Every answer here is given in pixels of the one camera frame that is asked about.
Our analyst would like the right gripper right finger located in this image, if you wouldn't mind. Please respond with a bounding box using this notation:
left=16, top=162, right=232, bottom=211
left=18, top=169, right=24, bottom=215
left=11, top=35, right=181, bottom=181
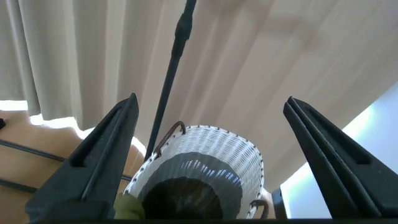
left=282, top=96, right=398, bottom=219

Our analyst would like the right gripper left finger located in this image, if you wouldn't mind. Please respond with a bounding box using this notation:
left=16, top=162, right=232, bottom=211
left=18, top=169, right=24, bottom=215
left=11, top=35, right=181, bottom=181
left=25, top=92, right=140, bottom=220

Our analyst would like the white laundry basket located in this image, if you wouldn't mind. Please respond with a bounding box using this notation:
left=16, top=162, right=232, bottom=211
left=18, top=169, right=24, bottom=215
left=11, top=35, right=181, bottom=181
left=123, top=120, right=270, bottom=220

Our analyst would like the black clothes rack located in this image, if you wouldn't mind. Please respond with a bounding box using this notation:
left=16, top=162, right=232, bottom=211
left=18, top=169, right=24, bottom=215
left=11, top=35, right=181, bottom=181
left=0, top=0, right=198, bottom=194

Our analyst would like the green garment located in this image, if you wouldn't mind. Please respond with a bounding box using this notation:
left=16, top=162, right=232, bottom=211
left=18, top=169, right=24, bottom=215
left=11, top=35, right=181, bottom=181
left=113, top=193, right=146, bottom=220

